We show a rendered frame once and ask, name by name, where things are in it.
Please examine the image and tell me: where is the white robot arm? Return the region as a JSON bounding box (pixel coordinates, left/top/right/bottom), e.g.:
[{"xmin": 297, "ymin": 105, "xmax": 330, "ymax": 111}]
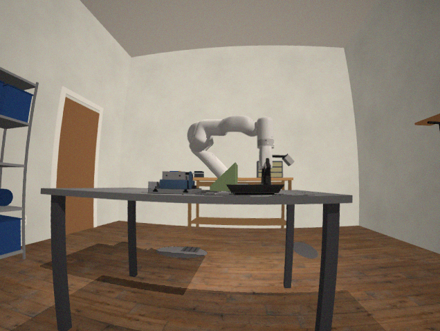
[{"xmin": 187, "ymin": 116, "xmax": 294, "ymax": 178}]

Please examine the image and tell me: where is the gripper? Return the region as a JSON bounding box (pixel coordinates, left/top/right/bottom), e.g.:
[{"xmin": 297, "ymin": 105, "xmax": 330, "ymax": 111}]
[{"xmin": 257, "ymin": 145, "xmax": 274, "ymax": 185}]

